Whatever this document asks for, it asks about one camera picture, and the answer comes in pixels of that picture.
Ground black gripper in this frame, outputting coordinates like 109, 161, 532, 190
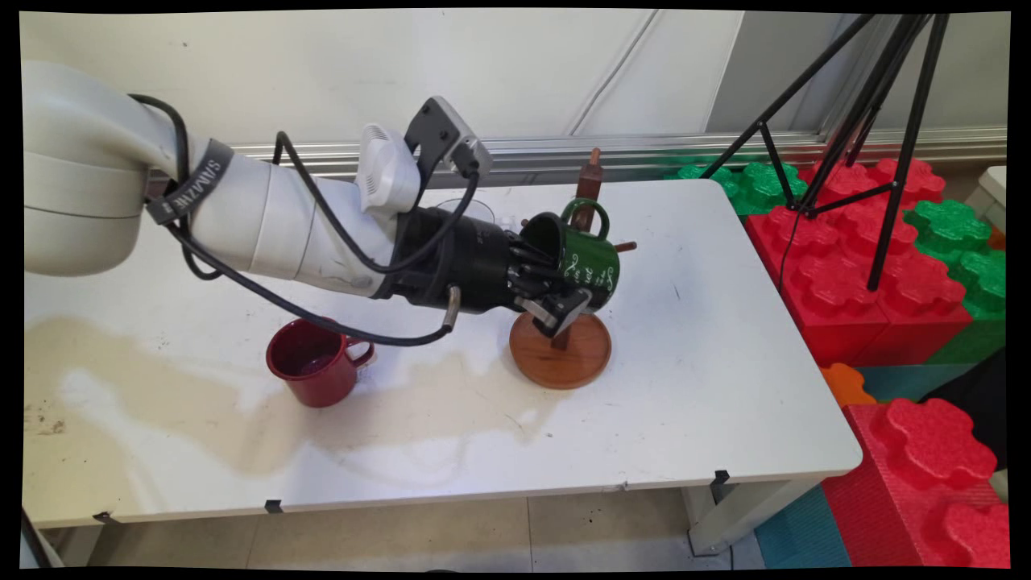
377, 205, 594, 338

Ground dark green printed mug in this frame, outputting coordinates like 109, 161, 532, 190
520, 197, 623, 315

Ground wooden mug tree stand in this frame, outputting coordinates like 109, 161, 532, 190
509, 147, 637, 392

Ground white enamel mug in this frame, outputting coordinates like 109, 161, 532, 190
435, 197, 520, 234

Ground green foam block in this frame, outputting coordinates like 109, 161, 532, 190
904, 199, 1008, 365
665, 161, 809, 217

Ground red enamel mug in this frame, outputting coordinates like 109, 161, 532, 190
266, 317, 376, 408

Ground white metal table leg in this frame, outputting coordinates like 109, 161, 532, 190
681, 479, 822, 558

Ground large red foam block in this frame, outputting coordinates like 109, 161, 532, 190
745, 157, 974, 368

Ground orange foam piece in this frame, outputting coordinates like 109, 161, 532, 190
820, 362, 877, 408

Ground teal foam floor mat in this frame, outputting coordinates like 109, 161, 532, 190
753, 482, 853, 570
855, 362, 979, 404

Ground black tripod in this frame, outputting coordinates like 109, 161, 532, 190
699, 12, 951, 292

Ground red foam block, rough sides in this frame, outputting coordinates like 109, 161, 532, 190
822, 397, 1012, 570

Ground black foam floor mat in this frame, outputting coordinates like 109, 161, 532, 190
925, 348, 1008, 472

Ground white box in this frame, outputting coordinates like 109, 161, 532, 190
964, 165, 1008, 234

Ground aluminium wall rail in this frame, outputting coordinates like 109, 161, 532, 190
145, 125, 1008, 190

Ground black camera cable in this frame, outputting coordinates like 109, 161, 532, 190
272, 131, 482, 275

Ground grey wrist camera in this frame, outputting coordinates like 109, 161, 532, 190
405, 97, 494, 180

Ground black cable with metal plug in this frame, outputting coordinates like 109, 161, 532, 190
129, 94, 462, 349

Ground white wall cable conduit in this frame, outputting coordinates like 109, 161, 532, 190
568, 10, 660, 136

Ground thin black tripod cable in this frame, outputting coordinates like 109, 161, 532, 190
777, 208, 804, 295

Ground black velcro strap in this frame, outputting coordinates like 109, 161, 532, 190
147, 139, 234, 226

